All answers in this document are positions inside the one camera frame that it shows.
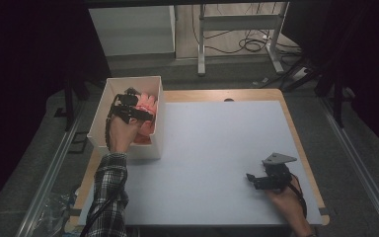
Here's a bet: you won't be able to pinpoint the light blue table mat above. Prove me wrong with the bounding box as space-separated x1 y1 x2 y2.
78 100 324 227

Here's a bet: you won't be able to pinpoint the white power strip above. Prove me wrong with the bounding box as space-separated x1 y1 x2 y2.
290 66 311 82

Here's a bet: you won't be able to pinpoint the person's left hand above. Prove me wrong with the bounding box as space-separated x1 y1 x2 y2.
106 114 143 154

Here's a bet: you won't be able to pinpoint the clear plastic bag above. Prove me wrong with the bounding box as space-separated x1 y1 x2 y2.
38 191 81 233

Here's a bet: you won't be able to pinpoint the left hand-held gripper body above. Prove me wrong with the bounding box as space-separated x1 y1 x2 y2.
111 86 146 125

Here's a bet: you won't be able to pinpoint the right hand-held gripper black cable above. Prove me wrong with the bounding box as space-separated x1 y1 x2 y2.
288 175 309 219

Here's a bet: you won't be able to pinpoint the metal floor rail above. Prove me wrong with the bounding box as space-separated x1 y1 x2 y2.
318 97 379 237
14 108 88 237

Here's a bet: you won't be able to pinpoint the black floor cables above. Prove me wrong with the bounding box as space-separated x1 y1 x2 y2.
190 3 302 56

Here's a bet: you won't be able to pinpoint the person's right hand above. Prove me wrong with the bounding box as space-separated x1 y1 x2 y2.
265 182 308 229

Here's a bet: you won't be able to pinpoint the black stand leg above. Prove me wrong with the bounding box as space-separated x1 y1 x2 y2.
62 78 91 133

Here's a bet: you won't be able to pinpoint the white cabinet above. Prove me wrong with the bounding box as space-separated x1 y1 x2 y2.
88 4 178 57

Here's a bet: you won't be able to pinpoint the pink glove with red mark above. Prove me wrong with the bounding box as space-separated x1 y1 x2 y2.
135 92 160 116

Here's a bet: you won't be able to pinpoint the white box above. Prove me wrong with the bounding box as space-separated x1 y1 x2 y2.
86 75 166 162

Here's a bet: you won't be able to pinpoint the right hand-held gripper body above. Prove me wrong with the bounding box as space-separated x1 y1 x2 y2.
260 152 298 192

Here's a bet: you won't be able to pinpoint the grey metal desk frame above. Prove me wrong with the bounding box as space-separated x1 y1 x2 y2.
196 2 291 77

